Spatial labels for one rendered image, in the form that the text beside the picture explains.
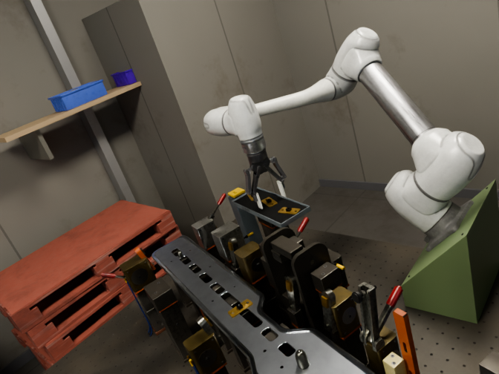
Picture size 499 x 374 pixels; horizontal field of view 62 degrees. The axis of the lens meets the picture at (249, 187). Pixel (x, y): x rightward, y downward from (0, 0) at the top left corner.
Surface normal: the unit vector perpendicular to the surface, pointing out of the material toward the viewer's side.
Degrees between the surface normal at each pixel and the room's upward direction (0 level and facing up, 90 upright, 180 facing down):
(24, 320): 90
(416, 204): 88
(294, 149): 90
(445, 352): 0
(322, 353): 0
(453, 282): 90
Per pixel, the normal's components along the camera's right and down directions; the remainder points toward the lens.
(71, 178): 0.71, 0.07
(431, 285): -0.61, 0.49
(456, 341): -0.30, -0.87
